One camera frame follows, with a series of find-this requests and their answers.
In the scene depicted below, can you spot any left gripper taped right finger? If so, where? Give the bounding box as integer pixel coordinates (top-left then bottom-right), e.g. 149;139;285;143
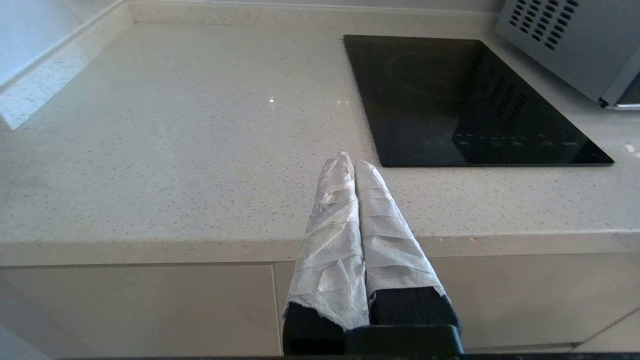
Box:
353;159;463;337

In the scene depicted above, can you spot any black silver microwave oven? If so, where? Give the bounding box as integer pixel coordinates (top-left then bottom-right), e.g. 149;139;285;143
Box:
495;0;640;111

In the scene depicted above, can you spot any black glass induction cooktop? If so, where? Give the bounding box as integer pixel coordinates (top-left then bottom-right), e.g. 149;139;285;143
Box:
342;34;615;169

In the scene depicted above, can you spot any beige cabinet front panel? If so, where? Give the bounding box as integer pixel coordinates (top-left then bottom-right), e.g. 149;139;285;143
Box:
273;251;640;351
0;263;282;359

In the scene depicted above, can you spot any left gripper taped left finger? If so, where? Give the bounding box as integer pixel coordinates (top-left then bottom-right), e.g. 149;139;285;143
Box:
281;151;371;356

